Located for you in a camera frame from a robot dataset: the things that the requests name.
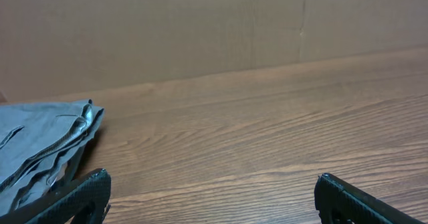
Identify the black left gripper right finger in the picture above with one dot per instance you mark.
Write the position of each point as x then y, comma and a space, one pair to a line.
340, 202

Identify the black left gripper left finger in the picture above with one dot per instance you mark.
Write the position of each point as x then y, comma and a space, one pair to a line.
84, 200

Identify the folded grey shorts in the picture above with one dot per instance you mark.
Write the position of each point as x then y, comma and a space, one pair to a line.
41, 147

